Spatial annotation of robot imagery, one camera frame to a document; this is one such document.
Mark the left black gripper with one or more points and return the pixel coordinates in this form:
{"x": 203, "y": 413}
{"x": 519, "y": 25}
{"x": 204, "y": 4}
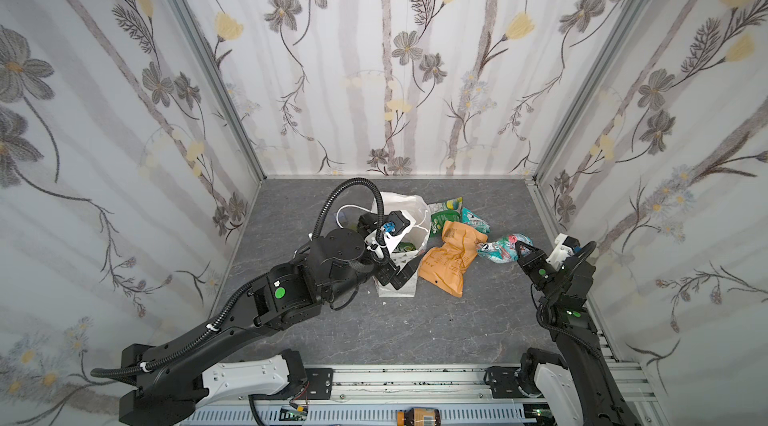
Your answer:
{"x": 387, "y": 270}

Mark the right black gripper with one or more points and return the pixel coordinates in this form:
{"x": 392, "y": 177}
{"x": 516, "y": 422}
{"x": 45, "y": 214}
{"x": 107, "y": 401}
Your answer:
{"x": 537, "y": 263}

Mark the white paper bag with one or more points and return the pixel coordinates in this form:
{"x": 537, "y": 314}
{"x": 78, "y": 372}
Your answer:
{"x": 405, "y": 239}

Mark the green fruit candy packet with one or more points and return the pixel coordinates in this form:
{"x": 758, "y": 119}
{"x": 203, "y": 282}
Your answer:
{"x": 405, "y": 246}

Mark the teal mint candy packet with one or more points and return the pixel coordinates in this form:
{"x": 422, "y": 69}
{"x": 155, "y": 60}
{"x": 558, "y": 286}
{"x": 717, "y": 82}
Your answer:
{"x": 504, "y": 249}
{"x": 471, "y": 219}

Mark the orange paper snack packet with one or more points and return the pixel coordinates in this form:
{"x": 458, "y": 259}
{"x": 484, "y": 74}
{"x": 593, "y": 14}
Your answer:
{"x": 444, "y": 266}

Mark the green snack packet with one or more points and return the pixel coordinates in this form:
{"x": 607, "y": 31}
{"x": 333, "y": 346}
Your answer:
{"x": 442, "y": 211}

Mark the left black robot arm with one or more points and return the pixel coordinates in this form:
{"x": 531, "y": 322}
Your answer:
{"x": 171, "y": 381}

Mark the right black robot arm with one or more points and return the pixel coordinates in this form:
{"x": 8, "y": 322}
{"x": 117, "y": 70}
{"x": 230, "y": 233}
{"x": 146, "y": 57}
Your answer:
{"x": 576, "y": 381}

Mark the yellow black connector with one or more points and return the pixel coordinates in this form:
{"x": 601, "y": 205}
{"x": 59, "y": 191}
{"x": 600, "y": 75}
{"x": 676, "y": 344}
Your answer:
{"x": 419, "y": 416}

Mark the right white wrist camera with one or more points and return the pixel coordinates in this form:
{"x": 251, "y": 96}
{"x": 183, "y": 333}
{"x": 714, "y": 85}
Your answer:
{"x": 565, "y": 246}

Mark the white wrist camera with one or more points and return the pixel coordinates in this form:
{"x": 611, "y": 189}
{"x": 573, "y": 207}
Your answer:
{"x": 383, "y": 237}
{"x": 565, "y": 246}

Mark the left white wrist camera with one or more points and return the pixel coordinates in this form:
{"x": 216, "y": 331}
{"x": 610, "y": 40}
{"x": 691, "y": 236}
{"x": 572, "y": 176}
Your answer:
{"x": 383, "y": 237}

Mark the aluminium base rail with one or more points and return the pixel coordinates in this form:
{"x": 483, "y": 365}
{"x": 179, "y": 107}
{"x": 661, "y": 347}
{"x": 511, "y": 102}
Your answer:
{"x": 275, "y": 380}

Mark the white slotted cable duct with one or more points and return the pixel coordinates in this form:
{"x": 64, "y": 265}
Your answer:
{"x": 360, "y": 414}

